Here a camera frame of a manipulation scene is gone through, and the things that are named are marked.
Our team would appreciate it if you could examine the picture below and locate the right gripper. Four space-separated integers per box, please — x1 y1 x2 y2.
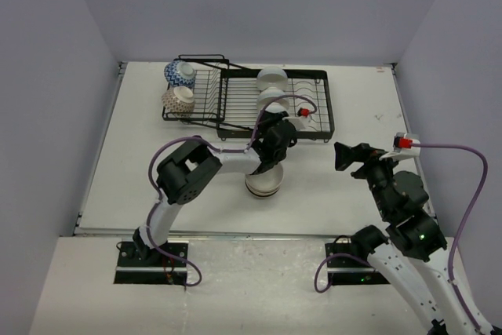
333 141 406 218

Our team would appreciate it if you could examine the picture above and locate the light blue bowl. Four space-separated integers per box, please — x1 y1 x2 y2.
261 101 289 114
256 86 290 110
256 67 289 91

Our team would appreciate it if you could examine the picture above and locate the beige bowl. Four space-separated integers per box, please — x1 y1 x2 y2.
245 163 284 190
246 184 280 195

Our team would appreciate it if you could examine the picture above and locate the black bowl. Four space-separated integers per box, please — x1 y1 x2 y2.
250 191 278 199

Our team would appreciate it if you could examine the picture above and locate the beige bowl front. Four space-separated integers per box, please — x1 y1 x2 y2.
246 184 280 195

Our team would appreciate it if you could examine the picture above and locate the light blue bowl front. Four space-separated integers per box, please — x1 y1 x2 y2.
261 101 289 114

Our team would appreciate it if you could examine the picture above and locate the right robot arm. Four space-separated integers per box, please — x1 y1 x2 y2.
334 133 501 334

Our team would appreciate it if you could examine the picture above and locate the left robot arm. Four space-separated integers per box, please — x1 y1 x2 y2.
133 112 297 267

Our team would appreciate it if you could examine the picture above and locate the brown floral patterned bowl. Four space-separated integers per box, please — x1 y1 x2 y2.
161 86 195 117

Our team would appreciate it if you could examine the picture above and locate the blue zigzag patterned bowl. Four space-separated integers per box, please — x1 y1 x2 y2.
164 60 196 89

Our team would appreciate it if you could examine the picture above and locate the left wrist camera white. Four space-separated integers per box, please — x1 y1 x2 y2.
284 107 315 131

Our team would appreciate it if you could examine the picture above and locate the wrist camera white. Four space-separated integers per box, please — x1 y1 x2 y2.
284 107 315 131
379 133 420 162

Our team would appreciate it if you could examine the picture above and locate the black wire dish rack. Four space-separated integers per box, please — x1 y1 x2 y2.
162 54 335 142

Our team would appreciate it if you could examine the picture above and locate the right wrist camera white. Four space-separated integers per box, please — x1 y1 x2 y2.
379 133 420 162

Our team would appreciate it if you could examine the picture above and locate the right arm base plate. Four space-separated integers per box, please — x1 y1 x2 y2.
325 236 388 286

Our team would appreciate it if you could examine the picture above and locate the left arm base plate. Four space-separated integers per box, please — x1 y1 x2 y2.
114 241 187 286

